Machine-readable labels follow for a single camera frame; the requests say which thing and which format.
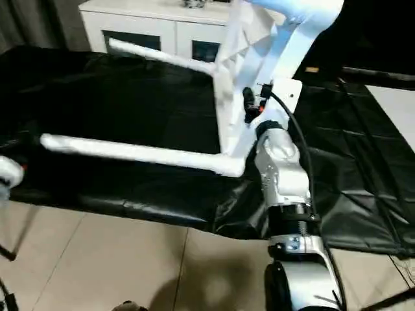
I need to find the grey curtain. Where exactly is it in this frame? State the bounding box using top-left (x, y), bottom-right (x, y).
top-left (0, 0), bottom-right (92, 54)

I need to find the white plastic table top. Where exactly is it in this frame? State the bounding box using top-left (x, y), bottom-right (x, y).
top-left (212, 0), bottom-right (345, 163)

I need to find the white cabinet with glass doors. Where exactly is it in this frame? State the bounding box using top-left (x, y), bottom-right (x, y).
top-left (79, 0), bottom-right (235, 63)

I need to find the black mat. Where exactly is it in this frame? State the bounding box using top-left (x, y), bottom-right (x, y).
top-left (0, 45), bottom-right (415, 260)

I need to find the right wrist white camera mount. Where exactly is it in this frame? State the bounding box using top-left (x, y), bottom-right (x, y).
top-left (255, 77), bottom-right (305, 131)

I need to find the white flat board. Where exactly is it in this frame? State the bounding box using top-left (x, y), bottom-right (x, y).
top-left (368, 85), bottom-right (415, 137)

